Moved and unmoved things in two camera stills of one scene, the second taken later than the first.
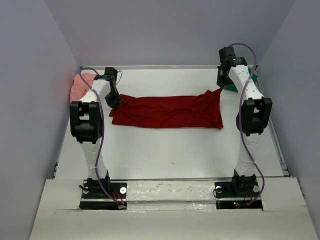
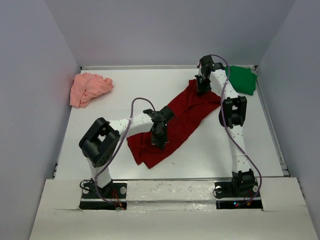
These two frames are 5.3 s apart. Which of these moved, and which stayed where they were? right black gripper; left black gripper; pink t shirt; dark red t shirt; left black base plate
Moved: right black gripper; left black gripper; dark red t shirt
Stayed: pink t shirt; left black base plate
